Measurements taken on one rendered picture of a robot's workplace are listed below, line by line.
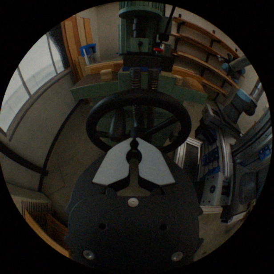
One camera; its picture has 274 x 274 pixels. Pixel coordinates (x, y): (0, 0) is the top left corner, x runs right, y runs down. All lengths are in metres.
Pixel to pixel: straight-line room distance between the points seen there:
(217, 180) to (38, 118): 1.79
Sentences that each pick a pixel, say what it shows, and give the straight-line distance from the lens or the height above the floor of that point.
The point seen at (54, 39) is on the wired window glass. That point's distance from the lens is 2.03.
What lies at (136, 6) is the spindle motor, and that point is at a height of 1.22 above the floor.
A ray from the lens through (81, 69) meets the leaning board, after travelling 1.78.
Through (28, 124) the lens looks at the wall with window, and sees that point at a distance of 1.47.
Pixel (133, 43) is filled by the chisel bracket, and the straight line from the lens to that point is 0.42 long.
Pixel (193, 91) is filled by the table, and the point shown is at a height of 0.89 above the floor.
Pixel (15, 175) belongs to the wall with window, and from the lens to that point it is 1.55.
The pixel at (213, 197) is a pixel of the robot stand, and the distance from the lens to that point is 0.41.
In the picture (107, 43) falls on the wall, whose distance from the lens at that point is 2.98.
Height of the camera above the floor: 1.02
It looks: 58 degrees down
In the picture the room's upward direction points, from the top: 3 degrees clockwise
